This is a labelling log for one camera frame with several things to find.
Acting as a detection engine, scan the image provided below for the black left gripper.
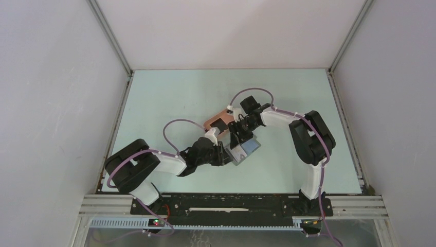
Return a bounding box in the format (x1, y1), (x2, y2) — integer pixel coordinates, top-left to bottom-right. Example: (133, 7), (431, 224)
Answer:
(196, 140), (232, 166)

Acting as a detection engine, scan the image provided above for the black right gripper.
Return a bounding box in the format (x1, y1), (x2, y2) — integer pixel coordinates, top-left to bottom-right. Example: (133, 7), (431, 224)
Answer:
(227, 118), (260, 150)

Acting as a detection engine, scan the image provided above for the pink oval tray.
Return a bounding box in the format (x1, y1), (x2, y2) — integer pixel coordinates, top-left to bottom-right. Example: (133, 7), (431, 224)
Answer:
(203, 110), (234, 139)

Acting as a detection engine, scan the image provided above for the silver VIP credit card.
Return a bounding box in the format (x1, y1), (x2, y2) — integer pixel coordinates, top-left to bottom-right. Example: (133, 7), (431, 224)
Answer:
(230, 145), (248, 164)

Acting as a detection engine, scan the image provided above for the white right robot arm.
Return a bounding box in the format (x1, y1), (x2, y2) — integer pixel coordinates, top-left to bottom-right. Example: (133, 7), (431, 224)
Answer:
(227, 96), (336, 215)

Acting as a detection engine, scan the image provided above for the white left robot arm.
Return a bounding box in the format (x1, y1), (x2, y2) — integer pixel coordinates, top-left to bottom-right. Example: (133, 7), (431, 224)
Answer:
(104, 137), (232, 214)

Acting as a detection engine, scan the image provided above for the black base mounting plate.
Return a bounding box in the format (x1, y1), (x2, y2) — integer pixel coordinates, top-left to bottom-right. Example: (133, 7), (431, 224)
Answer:
(150, 193), (334, 227)

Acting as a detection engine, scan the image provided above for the left controller board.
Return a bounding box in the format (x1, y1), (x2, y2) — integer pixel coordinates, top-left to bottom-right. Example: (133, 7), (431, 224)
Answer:
(148, 219), (167, 227)

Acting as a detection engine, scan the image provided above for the controller board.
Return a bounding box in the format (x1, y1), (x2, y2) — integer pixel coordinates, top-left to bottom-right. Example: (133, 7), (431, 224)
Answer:
(148, 219), (167, 227)
(301, 219), (322, 227)

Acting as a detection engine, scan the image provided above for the right controller board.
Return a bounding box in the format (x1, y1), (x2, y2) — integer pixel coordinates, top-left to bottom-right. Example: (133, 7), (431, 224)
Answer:
(301, 219), (322, 227)

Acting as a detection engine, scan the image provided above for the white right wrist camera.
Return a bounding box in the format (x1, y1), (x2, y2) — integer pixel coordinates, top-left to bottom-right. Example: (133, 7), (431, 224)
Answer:
(226, 105), (244, 122)

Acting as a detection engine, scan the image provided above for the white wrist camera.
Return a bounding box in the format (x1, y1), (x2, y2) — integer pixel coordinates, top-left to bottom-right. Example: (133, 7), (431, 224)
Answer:
(204, 127), (220, 146)
(226, 105), (244, 122)

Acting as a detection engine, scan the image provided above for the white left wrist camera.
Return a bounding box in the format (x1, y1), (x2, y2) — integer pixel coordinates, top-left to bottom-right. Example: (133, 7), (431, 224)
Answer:
(204, 127), (220, 146)

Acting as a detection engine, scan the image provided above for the aluminium frame rail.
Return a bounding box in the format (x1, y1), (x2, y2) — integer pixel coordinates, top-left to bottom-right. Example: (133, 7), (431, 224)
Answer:
(70, 193), (395, 246)

